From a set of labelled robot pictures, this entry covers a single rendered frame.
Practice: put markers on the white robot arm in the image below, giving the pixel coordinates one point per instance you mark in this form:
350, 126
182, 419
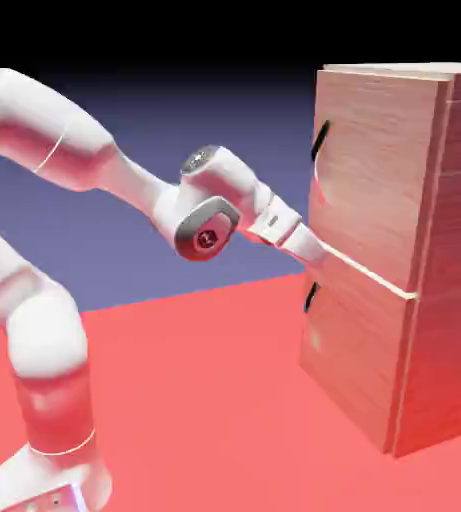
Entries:
74, 152

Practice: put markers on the light wood cabinet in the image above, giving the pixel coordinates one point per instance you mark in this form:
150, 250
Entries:
446, 260

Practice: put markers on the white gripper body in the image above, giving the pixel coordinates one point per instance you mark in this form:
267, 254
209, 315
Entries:
305, 244

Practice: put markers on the small wood cabinet door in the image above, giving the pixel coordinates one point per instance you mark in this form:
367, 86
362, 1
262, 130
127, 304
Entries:
358, 348

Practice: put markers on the large wood cabinet door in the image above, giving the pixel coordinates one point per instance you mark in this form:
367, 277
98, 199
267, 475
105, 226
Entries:
374, 180

